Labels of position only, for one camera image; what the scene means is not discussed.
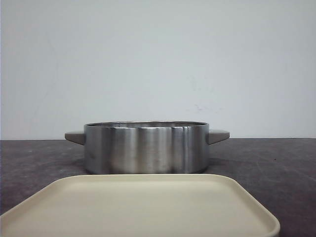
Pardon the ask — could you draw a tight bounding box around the stainless steel steamer pot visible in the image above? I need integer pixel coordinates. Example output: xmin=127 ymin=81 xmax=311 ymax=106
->
xmin=65 ymin=121 xmax=230 ymax=174

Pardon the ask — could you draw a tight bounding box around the beige square tray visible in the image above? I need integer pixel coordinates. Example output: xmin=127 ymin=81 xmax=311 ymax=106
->
xmin=0 ymin=174 xmax=280 ymax=237

